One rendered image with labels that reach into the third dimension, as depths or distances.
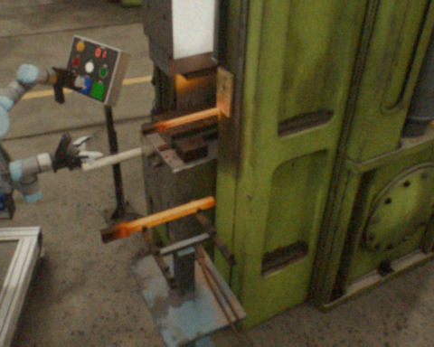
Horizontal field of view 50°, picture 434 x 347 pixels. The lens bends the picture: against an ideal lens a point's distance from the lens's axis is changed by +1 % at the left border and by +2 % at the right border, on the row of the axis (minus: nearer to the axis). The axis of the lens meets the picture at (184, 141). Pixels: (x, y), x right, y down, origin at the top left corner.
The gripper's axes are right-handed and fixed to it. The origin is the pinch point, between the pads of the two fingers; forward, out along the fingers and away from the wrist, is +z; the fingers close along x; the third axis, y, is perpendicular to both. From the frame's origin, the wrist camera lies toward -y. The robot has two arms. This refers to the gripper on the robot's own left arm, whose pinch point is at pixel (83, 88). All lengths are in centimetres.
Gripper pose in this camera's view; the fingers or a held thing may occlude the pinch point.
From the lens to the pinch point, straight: 229.5
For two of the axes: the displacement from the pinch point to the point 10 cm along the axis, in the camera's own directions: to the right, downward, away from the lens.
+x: -7.9, -3.4, 5.2
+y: 3.0, -9.4, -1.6
